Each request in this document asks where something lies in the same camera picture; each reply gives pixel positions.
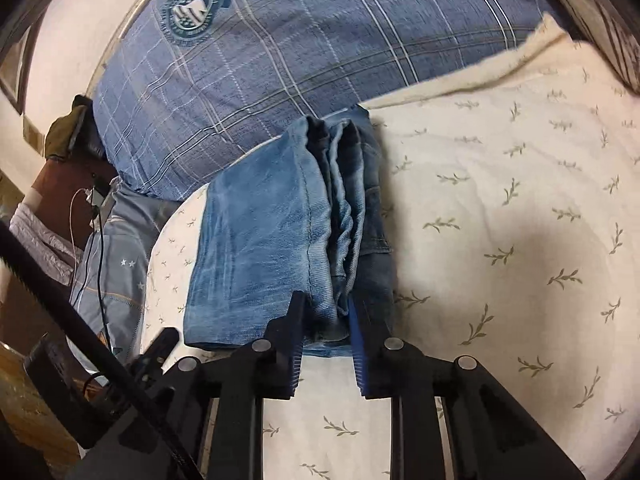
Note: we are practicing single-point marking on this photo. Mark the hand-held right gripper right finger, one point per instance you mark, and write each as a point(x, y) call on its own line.
point(359, 350)

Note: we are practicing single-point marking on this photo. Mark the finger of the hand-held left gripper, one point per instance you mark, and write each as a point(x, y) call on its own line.
point(162, 345)

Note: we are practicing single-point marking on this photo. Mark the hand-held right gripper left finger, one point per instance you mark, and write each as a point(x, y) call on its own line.
point(295, 365)

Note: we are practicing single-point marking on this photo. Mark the blue denim pants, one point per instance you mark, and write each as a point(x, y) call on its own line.
point(260, 240)

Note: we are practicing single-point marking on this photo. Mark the light blue star print blanket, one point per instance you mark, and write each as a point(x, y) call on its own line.
point(120, 260)

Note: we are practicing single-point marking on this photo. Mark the grey plastic bag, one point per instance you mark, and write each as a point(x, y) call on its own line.
point(40, 240)

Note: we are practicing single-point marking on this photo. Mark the charger plug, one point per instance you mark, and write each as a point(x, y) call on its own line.
point(95, 200)

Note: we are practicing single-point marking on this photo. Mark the brown wooden headboard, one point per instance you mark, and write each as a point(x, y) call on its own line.
point(65, 180)

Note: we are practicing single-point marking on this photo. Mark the white leaf print bed sheet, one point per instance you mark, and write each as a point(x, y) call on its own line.
point(500, 200)

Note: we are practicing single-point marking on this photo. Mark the olive cloth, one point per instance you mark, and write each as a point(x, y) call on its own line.
point(65, 130)

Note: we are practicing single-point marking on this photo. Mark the blue striped shirt with emblem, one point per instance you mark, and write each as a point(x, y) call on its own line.
point(325, 45)

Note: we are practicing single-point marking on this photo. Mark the dark striped cloth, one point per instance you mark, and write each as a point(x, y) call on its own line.
point(615, 35)

